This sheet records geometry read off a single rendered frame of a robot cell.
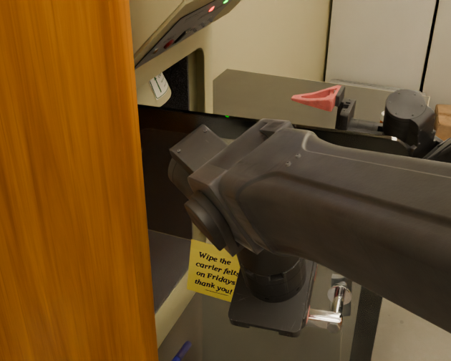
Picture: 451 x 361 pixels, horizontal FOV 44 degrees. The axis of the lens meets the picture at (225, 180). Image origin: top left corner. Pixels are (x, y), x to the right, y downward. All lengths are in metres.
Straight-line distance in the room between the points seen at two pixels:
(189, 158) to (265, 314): 0.16
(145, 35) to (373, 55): 3.26
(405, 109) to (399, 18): 2.83
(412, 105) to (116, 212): 0.49
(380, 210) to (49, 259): 0.46
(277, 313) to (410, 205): 0.31
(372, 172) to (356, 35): 3.50
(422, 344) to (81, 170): 1.95
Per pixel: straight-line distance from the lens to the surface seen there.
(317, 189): 0.26
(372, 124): 0.93
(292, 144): 0.32
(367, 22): 3.71
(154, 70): 0.72
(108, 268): 0.59
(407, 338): 2.35
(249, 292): 0.52
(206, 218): 0.36
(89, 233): 0.57
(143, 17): 0.54
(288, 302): 0.51
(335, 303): 0.62
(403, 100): 0.87
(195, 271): 0.67
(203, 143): 0.46
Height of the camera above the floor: 1.61
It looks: 30 degrees down
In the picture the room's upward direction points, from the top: straight up
